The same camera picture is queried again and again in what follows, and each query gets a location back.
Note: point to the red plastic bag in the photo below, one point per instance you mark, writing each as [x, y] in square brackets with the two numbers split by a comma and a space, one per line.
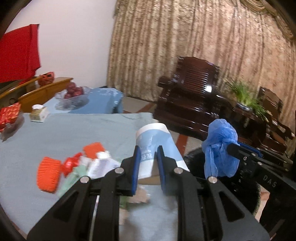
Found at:
[70, 163]

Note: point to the green plastic bag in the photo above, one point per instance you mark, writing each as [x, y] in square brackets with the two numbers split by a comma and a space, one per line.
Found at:
[71, 179]

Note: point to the red snack packet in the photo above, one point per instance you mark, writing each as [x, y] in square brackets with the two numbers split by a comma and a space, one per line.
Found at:
[9, 114]

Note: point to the white blue paper cup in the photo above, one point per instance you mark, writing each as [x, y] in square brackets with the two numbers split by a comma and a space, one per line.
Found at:
[149, 138]

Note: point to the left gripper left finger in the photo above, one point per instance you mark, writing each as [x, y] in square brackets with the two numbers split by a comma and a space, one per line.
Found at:
[89, 210]

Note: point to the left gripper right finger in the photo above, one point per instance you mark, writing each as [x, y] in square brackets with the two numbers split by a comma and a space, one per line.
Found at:
[207, 210]

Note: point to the orange foam fruit net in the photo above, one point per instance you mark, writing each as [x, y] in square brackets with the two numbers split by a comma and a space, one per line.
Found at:
[48, 174]

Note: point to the white tissue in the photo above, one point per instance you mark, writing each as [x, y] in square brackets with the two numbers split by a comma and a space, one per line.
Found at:
[100, 166]

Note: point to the red cloth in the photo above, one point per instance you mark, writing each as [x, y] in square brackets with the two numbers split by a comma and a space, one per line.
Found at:
[20, 54]

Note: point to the black trash bin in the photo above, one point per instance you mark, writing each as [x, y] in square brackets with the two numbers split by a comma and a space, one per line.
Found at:
[246, 191]

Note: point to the grey-blue table cloth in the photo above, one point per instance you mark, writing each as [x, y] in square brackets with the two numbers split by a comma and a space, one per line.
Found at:
[61, 136]

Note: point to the tissue box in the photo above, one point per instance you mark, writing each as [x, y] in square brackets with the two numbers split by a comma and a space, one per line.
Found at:
[39, 113]

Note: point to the blue plastic bag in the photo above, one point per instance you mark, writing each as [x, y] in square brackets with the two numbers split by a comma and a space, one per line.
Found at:
[218, 162]

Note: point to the small glass dish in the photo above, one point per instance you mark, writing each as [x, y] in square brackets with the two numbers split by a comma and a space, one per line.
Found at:
[11, 129]

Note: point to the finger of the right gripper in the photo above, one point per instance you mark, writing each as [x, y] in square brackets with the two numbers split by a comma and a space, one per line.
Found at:
[243, 151]

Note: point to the red-brown bag on bench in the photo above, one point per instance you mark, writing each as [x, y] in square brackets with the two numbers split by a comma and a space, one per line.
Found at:
[46, 78]

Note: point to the beige patterned curtain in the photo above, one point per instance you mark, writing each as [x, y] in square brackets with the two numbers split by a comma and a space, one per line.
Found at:
[248, 40]

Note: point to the wooden bench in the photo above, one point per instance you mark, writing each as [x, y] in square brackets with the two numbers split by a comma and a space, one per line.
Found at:
[29, 93]

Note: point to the glass fruit bowl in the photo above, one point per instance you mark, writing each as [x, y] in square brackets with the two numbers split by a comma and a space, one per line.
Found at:
[74, 102]

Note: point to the dark red apples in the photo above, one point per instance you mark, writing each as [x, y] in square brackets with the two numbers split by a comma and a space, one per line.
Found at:
[73, 91]

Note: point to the dark wooden armchair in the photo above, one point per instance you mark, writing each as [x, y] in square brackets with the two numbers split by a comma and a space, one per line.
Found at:
[190, 99]

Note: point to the green potted plant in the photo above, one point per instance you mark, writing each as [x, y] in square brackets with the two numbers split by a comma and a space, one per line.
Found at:
[245, 97]

